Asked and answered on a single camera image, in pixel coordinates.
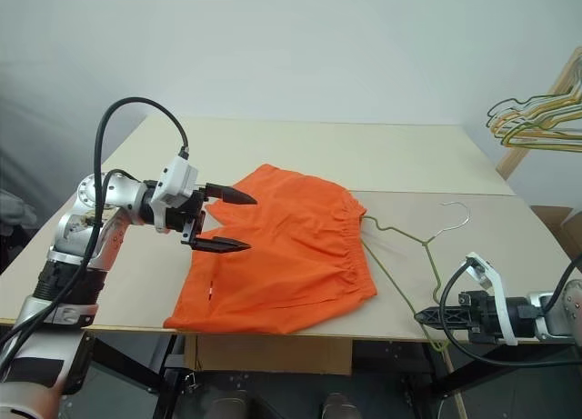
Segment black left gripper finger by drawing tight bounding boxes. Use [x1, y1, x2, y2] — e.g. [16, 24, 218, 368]
[189, 237, 253, 255]
[206, 183, 260, 206]

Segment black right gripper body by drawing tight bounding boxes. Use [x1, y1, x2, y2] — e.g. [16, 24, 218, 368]
[457, 290, 505, 345]

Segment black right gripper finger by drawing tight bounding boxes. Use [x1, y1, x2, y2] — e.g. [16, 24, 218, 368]
[417, 316, 461, 331]
[414, 304, 461, 319]

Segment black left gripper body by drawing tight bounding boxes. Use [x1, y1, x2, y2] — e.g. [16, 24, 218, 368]
[156, 186, 210, 248]

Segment olive wire hanger silver hook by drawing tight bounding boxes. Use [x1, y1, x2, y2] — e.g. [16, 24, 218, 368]
[357, 200, 472, 353]

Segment orange shorts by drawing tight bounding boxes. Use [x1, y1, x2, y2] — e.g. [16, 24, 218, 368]
[162, 163, 380, 335]

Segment wooden hanger rack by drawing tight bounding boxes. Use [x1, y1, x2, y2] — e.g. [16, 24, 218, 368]
[495, 45, 582, 182]

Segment thin wooden stick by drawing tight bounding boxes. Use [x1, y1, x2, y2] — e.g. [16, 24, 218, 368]
[441, 344, 468, 419]

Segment dark rounded shape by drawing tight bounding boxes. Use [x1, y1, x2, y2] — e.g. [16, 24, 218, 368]
[319, 391, 361, 419]

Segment grey cloth bundle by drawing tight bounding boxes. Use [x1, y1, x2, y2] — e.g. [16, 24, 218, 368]
[0, 188, 39, 236]

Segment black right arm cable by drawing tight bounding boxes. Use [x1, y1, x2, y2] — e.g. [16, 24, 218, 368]
[437, 254, 582, 367]

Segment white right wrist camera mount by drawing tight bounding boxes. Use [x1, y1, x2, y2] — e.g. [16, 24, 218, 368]
[463, 252, 520, 347]

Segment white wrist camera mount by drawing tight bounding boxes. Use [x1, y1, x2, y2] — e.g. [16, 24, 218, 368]
[148, 152, 201, 234]
[463, 252, 520, 347]

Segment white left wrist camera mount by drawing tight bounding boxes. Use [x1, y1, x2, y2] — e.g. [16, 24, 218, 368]
[148, 152, 201, 234]

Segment black metal table frame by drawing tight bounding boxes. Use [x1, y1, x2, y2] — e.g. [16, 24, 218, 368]
[85, 331, 582, 419]

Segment light green wire hanger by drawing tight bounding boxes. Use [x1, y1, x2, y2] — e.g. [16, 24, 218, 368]
[501, 116, 582, 155]

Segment yellow wire hanger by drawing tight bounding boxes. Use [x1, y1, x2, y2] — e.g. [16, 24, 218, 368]
[498, 101, 582, 146]

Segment orange wire hanger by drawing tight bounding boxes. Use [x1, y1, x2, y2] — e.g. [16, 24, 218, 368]
[489, 95, 582, 136]

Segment hanging wire hangers bunch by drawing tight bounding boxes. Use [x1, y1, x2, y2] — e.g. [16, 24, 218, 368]
[486, 89, 582, 130]

